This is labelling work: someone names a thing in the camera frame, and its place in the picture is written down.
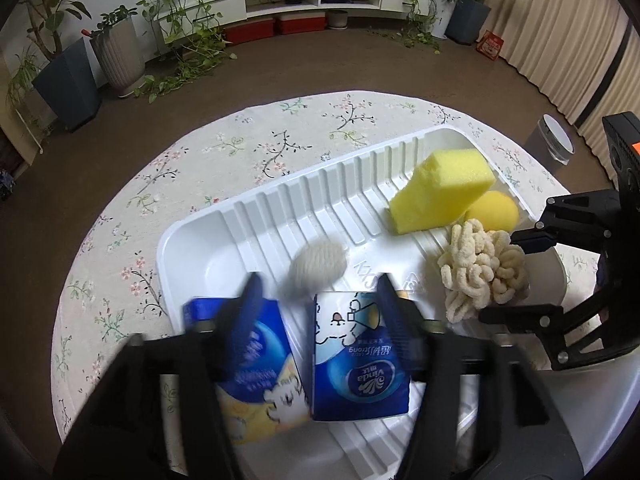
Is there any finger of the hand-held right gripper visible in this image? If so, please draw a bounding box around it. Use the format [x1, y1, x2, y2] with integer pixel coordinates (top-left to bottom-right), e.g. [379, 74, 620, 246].
[477, 280, 640, 372]
[510, 189, 621, 257]

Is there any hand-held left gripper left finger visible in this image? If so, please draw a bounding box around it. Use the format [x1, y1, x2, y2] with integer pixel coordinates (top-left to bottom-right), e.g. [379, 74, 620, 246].
[52, 272, 266, 480]

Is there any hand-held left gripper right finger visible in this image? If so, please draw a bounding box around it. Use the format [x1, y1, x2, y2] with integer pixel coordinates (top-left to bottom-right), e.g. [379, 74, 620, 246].
[375, 272, 586, 480]

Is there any blue tissue packet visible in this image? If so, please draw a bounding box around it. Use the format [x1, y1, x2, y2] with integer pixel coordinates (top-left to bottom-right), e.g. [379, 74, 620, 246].
[311, 287, 412, 422]
[181, 296, 311, 445]

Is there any cream chenille loop sponge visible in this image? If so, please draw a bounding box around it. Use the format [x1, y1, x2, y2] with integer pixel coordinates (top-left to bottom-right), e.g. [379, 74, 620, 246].
[437, 220, 530, 325]

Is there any round yellow sponge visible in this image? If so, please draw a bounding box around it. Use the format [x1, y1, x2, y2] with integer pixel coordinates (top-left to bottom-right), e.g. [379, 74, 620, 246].
[462, 191, 521, 233]

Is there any beige knitted scrubber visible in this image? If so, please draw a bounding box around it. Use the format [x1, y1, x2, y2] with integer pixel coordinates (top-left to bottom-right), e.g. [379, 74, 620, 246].
[289, 240, 348, 292]

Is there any white plastic tray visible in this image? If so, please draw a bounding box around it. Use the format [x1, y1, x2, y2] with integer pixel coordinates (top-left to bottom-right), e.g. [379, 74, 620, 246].
[156, 126, 569, 480]

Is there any yellow rectangular sponge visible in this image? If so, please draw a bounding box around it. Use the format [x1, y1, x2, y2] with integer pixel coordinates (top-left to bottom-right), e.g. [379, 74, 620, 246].
[389, 148, 497, 236]

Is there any grey trash bin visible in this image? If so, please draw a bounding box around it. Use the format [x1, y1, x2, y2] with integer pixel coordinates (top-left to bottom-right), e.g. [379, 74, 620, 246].
[525, 114, 576, 173]

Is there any floral tablecloth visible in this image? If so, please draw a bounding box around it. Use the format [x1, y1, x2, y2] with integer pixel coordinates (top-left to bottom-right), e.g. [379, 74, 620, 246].
[52, 90, 601, 446]

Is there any red cardboard box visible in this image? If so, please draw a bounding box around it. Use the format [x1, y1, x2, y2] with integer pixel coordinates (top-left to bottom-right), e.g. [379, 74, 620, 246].
[475, 30, 503, 61]

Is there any beige curtain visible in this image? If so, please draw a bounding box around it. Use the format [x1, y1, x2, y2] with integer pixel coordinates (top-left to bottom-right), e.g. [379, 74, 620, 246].
[480, 0, 632, 128]

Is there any grey-blue tapered planter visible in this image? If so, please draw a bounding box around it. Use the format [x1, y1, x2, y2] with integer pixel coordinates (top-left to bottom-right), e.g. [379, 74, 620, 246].
[444, 0, 492, 45]

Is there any red storage box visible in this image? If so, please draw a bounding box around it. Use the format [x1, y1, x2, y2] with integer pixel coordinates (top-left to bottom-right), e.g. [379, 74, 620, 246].
[223, 17, 276, 46]
[274, 15, 328, 36]

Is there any ribbed white planter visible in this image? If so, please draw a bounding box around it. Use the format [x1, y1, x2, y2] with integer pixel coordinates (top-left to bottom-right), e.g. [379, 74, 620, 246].
[90, 15, 147, 98]

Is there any dark blue square planter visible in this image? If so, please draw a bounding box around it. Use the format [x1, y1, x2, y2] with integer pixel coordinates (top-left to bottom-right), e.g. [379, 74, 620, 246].
[31, 37, 102, 133]

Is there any thin-leaved green plant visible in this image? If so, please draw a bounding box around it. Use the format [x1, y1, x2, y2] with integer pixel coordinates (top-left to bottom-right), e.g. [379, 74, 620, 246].
[6, 47, 43, 131]

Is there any small green potted plant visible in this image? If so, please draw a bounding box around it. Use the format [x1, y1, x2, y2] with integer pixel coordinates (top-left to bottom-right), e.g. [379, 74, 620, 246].
[82, 5, 138, 38]

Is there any tall leafy tree plant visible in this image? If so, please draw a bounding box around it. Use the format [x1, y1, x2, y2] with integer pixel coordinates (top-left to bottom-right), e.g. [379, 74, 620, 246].
[7, 0, 93, 61]

